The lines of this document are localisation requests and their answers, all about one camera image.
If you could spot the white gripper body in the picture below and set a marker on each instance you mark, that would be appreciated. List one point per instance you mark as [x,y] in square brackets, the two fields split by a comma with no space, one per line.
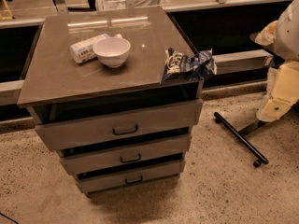
[288,36]

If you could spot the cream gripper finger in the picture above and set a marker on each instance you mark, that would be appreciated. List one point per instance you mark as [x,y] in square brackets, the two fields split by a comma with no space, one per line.
[271,110]

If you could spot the grey top drawer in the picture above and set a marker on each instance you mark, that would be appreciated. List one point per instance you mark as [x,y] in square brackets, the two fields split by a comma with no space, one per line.
[83,132]

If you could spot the grey drawer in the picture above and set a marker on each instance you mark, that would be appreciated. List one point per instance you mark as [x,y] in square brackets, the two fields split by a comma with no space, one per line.
[131,177]
[117,156]
[83,132]

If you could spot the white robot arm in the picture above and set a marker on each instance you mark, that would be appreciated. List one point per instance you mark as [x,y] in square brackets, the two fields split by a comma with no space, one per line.
[283,34]

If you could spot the dark round table top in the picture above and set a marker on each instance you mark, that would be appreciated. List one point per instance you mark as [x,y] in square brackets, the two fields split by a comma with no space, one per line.
[270,49]

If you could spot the grey middle drawer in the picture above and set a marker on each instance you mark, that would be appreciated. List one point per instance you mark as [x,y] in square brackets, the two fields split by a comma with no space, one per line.
[117,156]

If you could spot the grey drawer cabinet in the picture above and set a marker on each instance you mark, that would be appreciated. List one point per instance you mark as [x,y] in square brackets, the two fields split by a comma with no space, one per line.
[56,89]

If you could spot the grey bottom drawer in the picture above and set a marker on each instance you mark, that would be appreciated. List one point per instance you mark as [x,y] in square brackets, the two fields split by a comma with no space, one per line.
[131,177]

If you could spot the black table base bar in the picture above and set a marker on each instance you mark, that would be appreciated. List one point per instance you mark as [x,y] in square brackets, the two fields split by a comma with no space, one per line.
[240,135]

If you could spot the blue chip bag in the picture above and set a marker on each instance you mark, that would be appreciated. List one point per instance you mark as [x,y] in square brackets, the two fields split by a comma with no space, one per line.
[198,67]

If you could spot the clear plastic bin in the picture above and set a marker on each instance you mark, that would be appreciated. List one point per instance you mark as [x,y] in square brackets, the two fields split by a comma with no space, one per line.
[122,4]

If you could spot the white ceramic bowl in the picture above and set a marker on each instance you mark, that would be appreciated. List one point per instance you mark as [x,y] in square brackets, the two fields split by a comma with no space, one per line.
[112,51]

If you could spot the white plastic bottle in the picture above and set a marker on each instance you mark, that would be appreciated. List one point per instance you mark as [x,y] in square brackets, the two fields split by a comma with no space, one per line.
[82,51]

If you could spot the yellow wooden object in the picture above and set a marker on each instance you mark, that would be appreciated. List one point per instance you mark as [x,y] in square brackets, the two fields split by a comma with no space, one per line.
[5,12]

